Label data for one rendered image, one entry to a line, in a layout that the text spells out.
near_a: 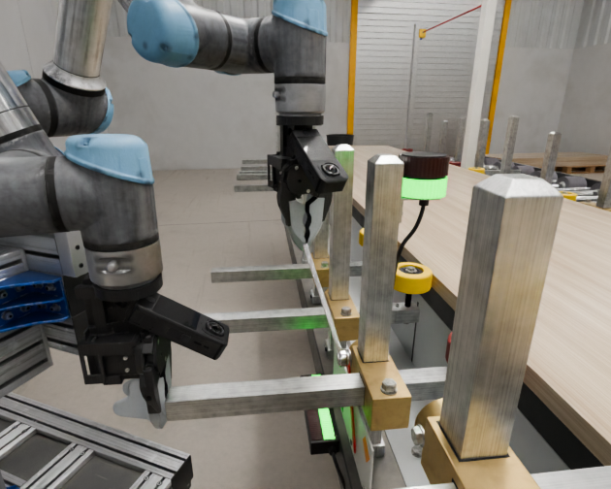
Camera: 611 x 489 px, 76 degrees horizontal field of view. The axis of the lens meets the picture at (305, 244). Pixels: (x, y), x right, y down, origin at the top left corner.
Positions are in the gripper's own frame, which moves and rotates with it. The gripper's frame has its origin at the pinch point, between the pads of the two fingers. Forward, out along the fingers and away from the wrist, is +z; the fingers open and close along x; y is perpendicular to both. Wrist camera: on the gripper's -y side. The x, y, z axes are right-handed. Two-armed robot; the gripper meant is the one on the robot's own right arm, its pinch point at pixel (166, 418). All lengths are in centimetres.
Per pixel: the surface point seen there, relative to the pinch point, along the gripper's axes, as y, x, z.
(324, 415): -22.9, -11.0, 11.8
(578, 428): -45.6, 13.2, -6.8
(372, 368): -27.5, -1.0, -5.1
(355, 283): -45, -80, 20
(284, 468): -19, -62, 82
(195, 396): -4.1, 0.7, -3.8
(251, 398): -11.2, 1.4, -3.5
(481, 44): -122, -160, -69
